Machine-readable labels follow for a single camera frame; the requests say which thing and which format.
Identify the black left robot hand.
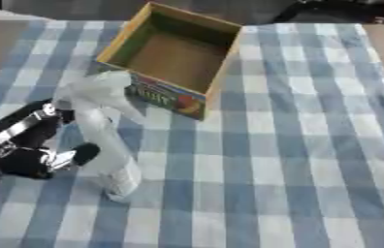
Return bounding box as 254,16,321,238
0,98,103,180

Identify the white spray bottle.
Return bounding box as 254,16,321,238
50,70,148,204

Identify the tan cardboard box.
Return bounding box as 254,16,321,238
93,1,243,121

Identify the black chair base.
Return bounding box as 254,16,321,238
270,0,384,25

